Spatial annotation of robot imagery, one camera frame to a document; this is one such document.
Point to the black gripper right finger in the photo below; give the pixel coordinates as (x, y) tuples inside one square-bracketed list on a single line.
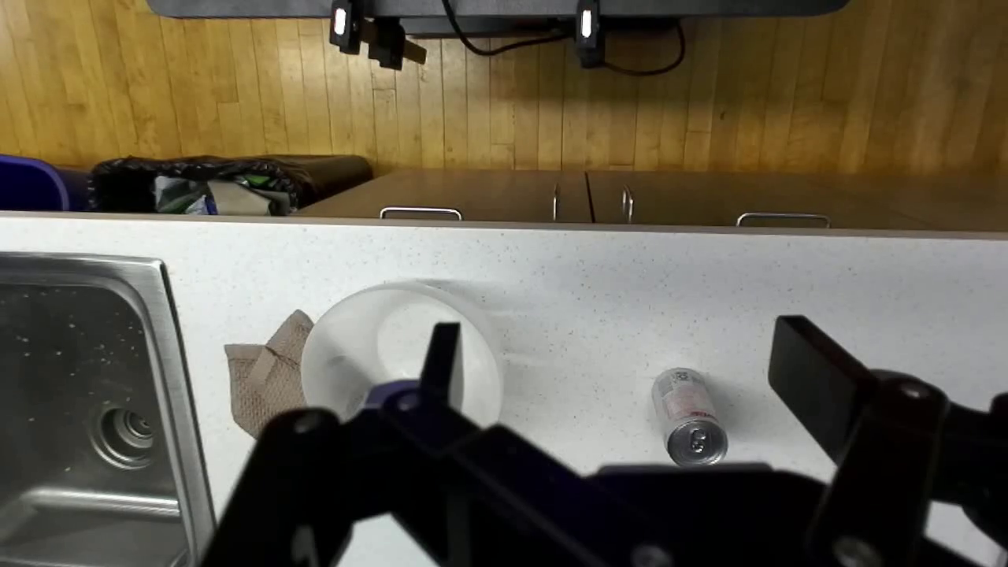
[(892, 442)]

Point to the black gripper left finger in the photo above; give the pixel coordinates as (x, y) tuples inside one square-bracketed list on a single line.
[(441, 365)]

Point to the silver red drink can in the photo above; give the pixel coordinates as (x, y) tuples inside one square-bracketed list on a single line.
[(689, 414)]

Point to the translucent white plastic bowl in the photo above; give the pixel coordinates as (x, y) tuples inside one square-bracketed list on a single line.
[(347, 347)]

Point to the brown folded cloth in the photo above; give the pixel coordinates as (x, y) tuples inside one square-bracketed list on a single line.
[(262, 380)]

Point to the wooden base cabinets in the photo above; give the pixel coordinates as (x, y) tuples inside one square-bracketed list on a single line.
[(682, 192)]

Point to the black trash bag bin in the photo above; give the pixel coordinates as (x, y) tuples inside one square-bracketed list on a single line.
[(136, 177)]

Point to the stainless steel double sink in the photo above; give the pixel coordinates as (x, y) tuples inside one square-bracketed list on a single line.
[(84, 419)]

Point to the blue plastic bin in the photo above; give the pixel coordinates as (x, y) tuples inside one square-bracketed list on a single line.
[(33, 184)]

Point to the black mounted camera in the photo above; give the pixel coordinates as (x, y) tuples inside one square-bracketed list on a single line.
[(345, 25), (590, 33)]

